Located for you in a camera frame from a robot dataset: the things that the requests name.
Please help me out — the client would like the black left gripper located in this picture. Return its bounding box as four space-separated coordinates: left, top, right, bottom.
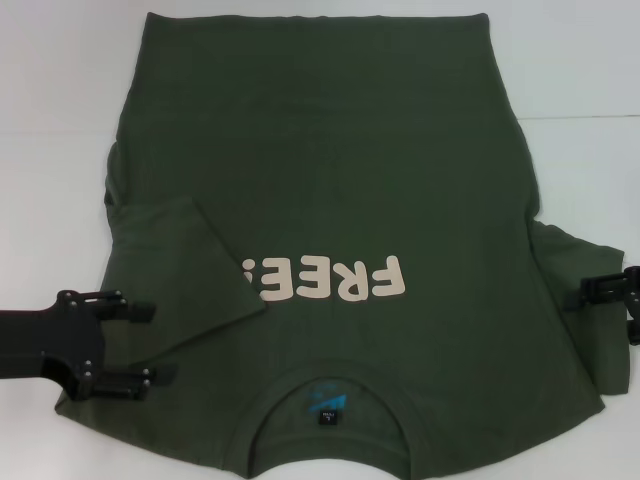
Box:
0 288 180 403

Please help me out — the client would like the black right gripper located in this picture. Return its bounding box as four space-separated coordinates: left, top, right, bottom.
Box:
562 267 640 347

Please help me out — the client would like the dark green FREE t-shirt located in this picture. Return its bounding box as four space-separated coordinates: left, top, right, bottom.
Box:
55 10 630 480

